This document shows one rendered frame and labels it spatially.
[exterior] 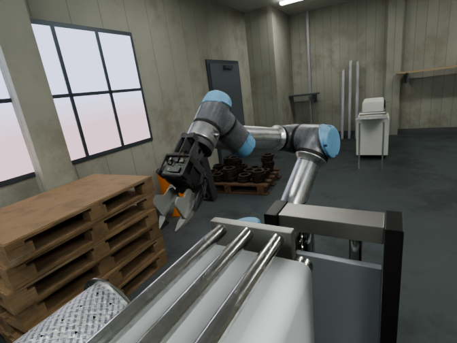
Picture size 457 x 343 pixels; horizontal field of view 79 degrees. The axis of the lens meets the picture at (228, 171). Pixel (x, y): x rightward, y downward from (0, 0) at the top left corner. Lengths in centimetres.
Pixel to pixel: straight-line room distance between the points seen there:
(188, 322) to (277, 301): 7
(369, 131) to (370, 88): 250
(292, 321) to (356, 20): 810
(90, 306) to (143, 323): 27
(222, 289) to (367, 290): 20
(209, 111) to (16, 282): 178
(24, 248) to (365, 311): 196
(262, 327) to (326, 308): 22
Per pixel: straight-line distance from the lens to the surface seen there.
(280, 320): 24
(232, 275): 28
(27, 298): 228
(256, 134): 96
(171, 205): 63
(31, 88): 315
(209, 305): 26
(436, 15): 824
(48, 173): 316
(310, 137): 101
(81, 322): 51
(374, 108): 573
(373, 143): 586
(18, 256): 213
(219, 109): 69
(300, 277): 28
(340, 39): 823
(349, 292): 41
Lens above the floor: 161
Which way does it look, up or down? 17 degrees down
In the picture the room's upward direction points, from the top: 7 degrees counter-clockwise
